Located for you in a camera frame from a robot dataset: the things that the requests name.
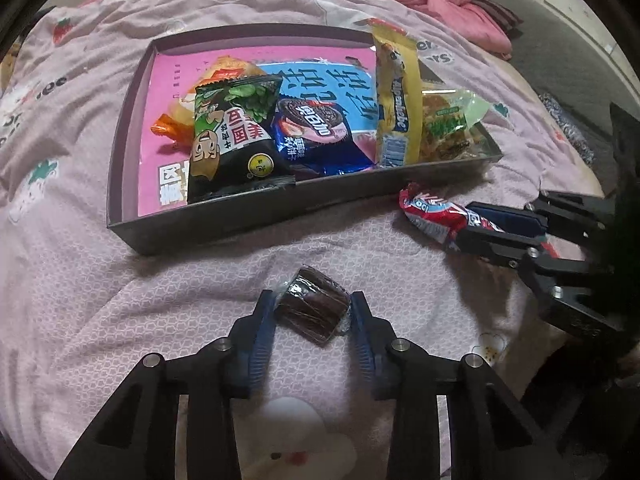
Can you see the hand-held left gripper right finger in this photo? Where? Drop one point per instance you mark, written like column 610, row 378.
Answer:
column 365, row 340

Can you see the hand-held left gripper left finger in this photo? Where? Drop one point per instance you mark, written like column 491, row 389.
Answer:
column 260, row 340

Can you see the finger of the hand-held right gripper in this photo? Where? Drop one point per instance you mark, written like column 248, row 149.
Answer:
column 505, row 220
column 500, row 247

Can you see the dark brown snack roll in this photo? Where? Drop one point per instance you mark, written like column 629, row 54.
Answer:
column 312, row 305

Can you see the red white candy packet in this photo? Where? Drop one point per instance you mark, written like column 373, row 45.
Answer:
column 430, row 212

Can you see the green label pastry packet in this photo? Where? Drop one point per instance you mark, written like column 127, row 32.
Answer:
column 445, row 125

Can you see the grey shallow box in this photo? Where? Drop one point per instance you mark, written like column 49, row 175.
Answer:
column 225, row 220

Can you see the yellow wafer packet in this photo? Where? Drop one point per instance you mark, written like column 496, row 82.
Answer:
column 397, row 110

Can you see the blue cookie packet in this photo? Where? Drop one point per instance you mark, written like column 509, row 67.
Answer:
column 320, row 130

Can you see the black green snack packet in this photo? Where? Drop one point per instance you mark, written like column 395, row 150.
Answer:
column 235, row 130

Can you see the orange cracker packet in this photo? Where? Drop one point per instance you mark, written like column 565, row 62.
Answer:
column 170, row 125

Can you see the dark patterned cloth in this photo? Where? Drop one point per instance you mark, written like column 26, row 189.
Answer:
column 567, row 122

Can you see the printed lilac blanket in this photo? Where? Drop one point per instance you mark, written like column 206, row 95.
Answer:
column 125, row 310

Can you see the pink workbook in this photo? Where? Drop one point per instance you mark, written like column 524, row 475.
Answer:
column 165, row 155

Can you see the dark striped pillow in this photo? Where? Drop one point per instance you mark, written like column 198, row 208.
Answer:
column 495, row 7

